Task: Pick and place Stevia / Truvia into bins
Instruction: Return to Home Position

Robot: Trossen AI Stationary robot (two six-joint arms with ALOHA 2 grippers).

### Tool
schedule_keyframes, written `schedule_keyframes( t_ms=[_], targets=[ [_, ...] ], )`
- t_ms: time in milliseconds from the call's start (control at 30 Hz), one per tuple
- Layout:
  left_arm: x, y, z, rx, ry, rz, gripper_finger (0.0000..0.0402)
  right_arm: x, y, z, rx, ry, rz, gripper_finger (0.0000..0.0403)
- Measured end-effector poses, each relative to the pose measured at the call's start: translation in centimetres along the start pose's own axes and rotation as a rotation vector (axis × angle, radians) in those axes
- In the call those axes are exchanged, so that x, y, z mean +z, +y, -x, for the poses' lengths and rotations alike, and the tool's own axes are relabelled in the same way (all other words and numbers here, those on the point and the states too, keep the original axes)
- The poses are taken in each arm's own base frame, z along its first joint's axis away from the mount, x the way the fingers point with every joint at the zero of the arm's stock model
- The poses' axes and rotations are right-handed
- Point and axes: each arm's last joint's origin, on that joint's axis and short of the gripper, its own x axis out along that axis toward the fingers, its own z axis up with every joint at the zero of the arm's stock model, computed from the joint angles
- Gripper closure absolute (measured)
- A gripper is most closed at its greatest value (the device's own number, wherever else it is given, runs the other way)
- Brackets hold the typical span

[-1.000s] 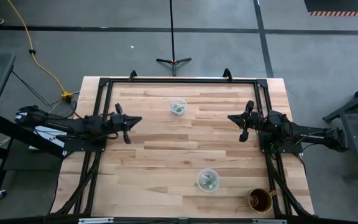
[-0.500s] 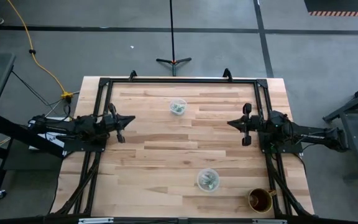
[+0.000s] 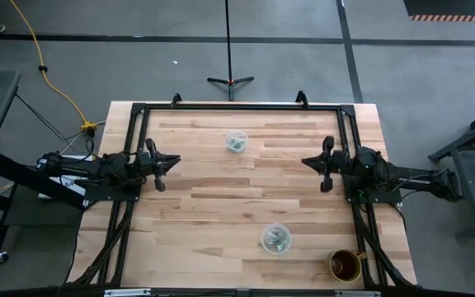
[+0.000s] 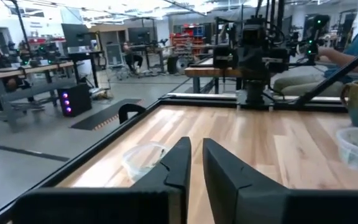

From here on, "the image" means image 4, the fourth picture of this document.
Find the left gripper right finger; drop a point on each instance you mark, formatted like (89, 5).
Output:
(275, 208)

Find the small clear plastic cup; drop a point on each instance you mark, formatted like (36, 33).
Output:
(138, 161)

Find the wide clear plastic bowl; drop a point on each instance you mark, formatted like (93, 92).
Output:
(353, 155)

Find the red storage shelf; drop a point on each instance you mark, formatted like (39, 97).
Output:
(188, 40)

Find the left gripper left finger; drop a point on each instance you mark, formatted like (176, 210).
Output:
(120, 205)

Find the thin black pole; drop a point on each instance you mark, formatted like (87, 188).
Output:
(22, 28)

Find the black aluminium table frame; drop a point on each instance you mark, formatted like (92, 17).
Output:
(73, 168)

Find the black computer tower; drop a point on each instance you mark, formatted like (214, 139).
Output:
(76, 99)

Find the black hazard-striped floor mat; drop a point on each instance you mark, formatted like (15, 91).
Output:
(104, 115)

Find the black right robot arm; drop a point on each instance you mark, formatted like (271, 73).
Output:
(255, 91)

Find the black frame clamp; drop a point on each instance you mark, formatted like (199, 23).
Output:
(131, 106)

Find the wooden workbench dark legs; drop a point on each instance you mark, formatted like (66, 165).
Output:
(26, 70)
(210, 72)

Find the black computer monitor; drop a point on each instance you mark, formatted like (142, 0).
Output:
(78, 35)
(138, 35)

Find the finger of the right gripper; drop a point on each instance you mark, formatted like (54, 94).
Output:
(279, 57)
(225, 57)

